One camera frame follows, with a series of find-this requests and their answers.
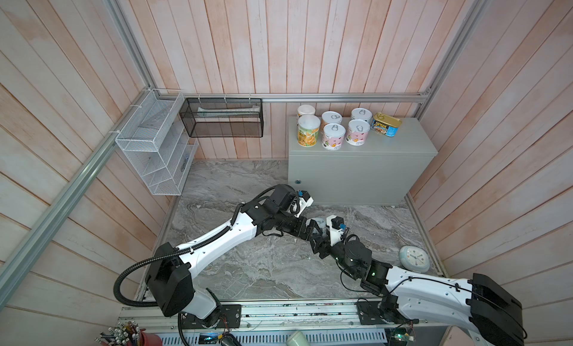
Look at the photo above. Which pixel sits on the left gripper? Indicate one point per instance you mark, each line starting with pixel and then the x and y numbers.
pixel 298 231

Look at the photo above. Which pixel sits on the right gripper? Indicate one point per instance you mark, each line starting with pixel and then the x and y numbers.
pixel 318 245

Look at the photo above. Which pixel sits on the pink can pull tab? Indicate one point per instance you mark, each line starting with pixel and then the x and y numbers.
pixel 333 136

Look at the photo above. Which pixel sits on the tall can green label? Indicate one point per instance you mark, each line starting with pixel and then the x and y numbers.
pixel 308 130

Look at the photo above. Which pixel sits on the pink can white lid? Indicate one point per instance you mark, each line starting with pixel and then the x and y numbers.
pixel 357 132

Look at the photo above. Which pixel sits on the orange can pull tab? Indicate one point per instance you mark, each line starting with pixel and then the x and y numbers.
pixel 330 117

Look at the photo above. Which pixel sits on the yellow can white lid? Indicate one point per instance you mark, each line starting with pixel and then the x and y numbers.
pixel 305 109

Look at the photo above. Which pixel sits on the silver can pull tab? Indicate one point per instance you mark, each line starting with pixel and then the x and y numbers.
pixel 362 114

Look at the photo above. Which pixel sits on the yellow rectangular sardine tin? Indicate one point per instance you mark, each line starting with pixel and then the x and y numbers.
pixel 385 124

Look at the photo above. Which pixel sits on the blue can pull tab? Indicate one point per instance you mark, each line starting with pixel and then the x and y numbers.
pixel 320 222

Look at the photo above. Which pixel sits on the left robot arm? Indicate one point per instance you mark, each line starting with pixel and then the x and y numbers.
pixel 172 270

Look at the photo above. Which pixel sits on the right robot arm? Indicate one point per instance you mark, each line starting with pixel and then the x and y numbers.
pixel 478 304

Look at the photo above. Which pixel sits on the white round clock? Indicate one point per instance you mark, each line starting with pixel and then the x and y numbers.
pixel 414 259

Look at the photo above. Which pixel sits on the grey metal cabinet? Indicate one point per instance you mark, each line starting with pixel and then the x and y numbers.
pixel 381 172

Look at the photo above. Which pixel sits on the white cup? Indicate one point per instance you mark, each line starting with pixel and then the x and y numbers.
pixel 297 339

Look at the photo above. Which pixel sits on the black mesh basket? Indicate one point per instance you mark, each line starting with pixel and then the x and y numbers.
pixel 223 117

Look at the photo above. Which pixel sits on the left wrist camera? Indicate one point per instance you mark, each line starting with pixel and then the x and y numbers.
pixel 302 201

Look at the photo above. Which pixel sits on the aluminium mounting rail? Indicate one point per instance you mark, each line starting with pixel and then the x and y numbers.
pixel 292 314

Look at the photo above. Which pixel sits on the white wire shelf rack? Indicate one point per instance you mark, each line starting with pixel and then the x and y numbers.
pixel 155 141

